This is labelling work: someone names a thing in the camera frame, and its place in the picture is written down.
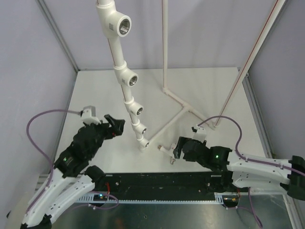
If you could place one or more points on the aluminium table frame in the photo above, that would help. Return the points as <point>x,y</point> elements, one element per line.
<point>229,200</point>

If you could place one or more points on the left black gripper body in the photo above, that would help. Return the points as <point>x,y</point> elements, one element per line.
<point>101,136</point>

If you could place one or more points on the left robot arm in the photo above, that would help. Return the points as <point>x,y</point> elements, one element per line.
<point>71,175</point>

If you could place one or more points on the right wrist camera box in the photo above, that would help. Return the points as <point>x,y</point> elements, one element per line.
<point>199,133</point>

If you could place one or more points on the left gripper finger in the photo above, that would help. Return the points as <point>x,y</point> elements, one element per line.
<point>112,132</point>
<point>119,123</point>

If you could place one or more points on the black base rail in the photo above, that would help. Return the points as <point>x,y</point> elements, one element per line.
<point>174,186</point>

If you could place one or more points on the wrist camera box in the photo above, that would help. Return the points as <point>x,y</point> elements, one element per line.
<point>88,115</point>
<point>199,133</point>

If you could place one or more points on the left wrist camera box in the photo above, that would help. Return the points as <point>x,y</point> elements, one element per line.
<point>88,115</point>

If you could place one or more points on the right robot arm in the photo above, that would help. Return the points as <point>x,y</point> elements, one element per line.
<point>285,175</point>

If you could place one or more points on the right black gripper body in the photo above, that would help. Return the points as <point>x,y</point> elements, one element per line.
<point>187,158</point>

